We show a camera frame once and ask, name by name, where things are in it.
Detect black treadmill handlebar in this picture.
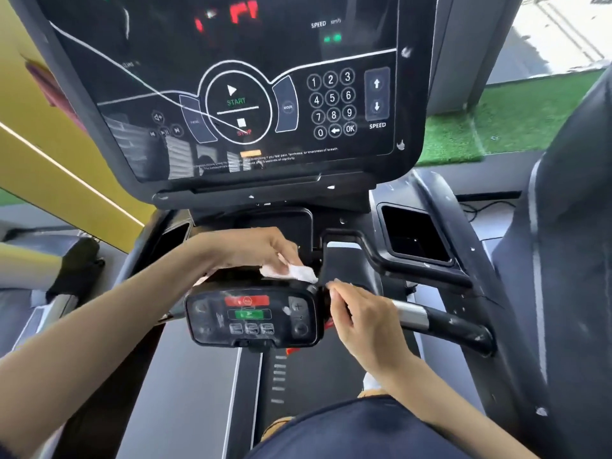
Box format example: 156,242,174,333
319,228,495,356

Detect black treadmill running belt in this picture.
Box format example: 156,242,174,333
256,244,421,440

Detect person's dark blue trousers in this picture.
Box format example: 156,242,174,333
246,396,471,459

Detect yellow wall panel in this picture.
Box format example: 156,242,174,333
0,0,158,254

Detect person's left hand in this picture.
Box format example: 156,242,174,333
203,227,304,281

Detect person's right hand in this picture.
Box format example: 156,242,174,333
326,278,407,378

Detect green artificial grass mat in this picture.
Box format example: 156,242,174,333
417,68,607,167

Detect person's left forearm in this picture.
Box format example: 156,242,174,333
0,234,216,459

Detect black treadmill console screen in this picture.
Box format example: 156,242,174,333
7,0,438,206

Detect neighbouring black treadmill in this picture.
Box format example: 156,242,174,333
490,62,612,459

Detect white cleaning wipe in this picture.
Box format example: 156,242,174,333
259,253,319,285

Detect person's right forearm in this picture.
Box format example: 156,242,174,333
373,351,541,459

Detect person's shoe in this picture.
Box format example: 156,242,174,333
261,416,295,442

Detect small black control panel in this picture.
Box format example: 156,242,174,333
185,282,326,350

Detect black treadmill cup holder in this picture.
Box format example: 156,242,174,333
377,202,455,268

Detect black cable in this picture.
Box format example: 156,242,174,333
458,200,517,222

